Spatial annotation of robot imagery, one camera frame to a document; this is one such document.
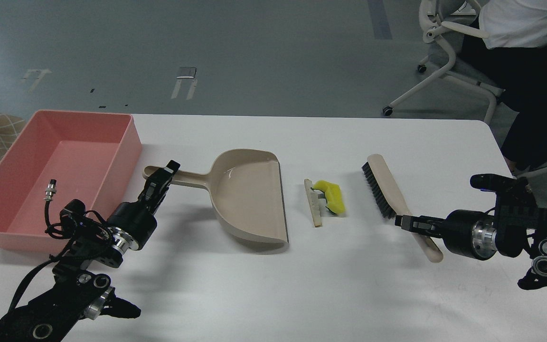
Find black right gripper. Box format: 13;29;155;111
395;210;497;261

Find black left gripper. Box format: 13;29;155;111
106;160;180;250

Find beige hand brush black bristles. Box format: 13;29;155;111
362;154;443;263

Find beige plastic dustpan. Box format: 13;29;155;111
142;149;289;253

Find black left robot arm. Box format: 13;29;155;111
0;161;180;342

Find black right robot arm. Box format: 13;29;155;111
395;174;547;290

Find pink plastic bin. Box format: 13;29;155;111
0;110;142;253

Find silver floor plate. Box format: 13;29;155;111
176;66;197;79

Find seated person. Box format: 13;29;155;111
460;0;547;171

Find white office chair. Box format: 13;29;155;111
382;0;503;124

